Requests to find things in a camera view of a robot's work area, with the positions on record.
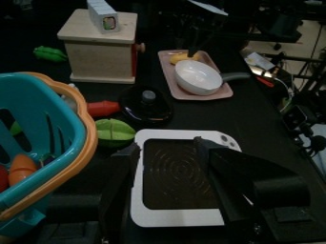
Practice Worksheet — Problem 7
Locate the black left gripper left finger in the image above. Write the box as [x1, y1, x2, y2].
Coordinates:
[98, 142, 143, 244]

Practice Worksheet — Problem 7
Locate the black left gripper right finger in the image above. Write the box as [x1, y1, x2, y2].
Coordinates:
[194, 136, 313, 244]

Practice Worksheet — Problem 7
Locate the white toy stove black cooktop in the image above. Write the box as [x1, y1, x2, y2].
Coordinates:
[130, 128, 244, 229]

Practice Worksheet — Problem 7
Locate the green halved toy fruit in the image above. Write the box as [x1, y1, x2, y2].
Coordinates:
[95, 118, 138, 149]

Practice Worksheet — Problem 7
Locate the orange toy food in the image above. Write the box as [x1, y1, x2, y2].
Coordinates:
[9, 153, 39, 187]

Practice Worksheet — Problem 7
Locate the black pot lid grey knob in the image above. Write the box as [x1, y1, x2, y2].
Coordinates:
[118, 85, 176, 127]

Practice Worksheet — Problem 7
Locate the red toy pepper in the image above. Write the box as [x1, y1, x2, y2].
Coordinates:
[87, 100, 122, 118]

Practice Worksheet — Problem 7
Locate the red toy food round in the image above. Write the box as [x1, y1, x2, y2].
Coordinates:
[0, 165, 11, 193]

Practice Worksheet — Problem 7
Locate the red tool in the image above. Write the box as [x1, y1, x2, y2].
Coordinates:
[256, 75, 276, 89]

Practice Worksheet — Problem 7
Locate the pink tray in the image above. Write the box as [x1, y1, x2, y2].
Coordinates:
[157, 49, 234, 101]

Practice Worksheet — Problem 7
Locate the white paper box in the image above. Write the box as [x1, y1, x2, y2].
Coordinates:
[245, 51, 278, 71]

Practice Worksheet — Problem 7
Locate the wooden box red knob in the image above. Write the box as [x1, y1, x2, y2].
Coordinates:
[57, 8, 148, 85]

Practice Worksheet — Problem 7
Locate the yellow toy food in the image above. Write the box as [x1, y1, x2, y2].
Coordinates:
[170, 51, 202, 66]

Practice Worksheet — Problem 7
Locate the green toy vegetable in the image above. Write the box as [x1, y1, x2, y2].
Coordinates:
[33, 45, 69, 63]

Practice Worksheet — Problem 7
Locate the black office chair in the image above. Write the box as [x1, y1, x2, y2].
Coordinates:
[250, 8, 305, 51]

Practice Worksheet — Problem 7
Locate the white sushi roll toy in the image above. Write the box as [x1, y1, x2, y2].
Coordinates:
[87, 0, 122, 34]

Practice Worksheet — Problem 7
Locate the black camera device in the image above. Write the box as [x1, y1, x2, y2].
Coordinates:
[282, 104, 311, 132]

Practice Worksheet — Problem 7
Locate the teal basket orange handle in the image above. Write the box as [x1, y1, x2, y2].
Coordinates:
[0, 71, 99, 239]

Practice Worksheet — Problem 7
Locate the white pan grey handle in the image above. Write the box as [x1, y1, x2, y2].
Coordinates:
[176, 59, 253, 96]

